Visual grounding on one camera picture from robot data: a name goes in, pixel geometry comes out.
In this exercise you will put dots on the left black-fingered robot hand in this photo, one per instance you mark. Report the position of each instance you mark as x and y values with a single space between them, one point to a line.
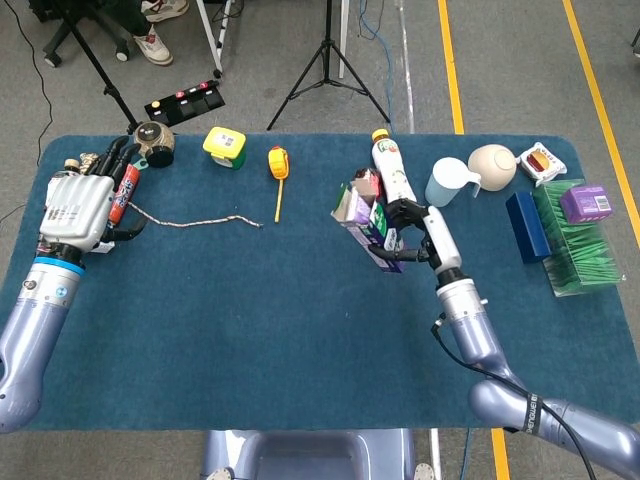
75 210

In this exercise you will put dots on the right black-fingered robot hand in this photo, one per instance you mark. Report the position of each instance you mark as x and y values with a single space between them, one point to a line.
442 237

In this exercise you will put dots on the purple white carton box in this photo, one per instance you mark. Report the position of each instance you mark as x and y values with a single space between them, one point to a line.
362 220

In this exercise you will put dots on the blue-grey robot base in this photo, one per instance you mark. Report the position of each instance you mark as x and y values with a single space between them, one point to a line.
310 455

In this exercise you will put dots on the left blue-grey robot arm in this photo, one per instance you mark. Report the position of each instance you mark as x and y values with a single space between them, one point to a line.
35 330

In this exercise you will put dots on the dark blue rectangular box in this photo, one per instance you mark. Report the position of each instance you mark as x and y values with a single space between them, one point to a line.
527 227

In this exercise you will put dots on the green clear container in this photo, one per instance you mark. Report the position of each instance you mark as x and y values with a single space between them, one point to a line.
585 250

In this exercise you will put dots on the dark sauce plastic bottle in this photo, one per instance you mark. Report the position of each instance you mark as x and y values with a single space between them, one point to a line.
72 165

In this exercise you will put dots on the orange drink can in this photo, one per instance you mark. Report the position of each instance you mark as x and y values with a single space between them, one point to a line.
125 192

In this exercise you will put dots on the light blue plastic pitcher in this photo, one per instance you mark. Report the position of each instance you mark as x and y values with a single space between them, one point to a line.
445 182

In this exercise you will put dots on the white label tea bottle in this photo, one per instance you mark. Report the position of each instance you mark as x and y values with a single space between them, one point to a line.
395 170

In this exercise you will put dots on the beige bowl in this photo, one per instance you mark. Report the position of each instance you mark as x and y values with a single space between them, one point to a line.
492 167

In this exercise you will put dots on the brown honey squeeze bottle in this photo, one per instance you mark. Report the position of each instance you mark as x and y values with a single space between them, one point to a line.
367 181

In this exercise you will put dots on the grain jar black lid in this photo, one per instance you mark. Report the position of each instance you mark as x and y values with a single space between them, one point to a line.
155 142

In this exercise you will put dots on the burger snack packet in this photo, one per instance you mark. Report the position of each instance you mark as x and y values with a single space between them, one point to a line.
542 161

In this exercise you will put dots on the black slanted light stand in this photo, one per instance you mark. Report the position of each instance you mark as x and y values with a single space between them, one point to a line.
102 77

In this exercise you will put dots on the small purple carton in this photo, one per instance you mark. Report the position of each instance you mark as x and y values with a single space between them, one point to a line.
586 202

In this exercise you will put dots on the black foot pedal board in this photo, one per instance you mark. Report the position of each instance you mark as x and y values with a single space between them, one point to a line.
185 105

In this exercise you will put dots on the green tub yellow lid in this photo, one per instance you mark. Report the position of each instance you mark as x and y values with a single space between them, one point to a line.
224 142

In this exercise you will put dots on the black office chair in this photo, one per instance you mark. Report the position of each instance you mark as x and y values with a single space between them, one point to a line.
75 30

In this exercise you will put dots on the yellow tape measure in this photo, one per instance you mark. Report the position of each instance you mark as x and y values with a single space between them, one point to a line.
278 162

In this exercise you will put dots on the white red sneaker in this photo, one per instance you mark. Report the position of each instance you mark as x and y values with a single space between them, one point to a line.
165 7
155 47

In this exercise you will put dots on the seated person dark clothes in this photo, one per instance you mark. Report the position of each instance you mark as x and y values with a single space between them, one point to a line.
132 15

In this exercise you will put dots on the blue carpet table mat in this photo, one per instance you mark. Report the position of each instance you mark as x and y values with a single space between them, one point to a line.
250 340

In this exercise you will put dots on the black camera tripod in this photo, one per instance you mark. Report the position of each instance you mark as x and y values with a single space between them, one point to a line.
328 50

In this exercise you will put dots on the white metal frame stand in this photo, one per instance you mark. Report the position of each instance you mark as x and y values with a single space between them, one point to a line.
212 35

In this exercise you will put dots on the white upright post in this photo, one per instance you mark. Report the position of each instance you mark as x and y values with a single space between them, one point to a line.
344 35

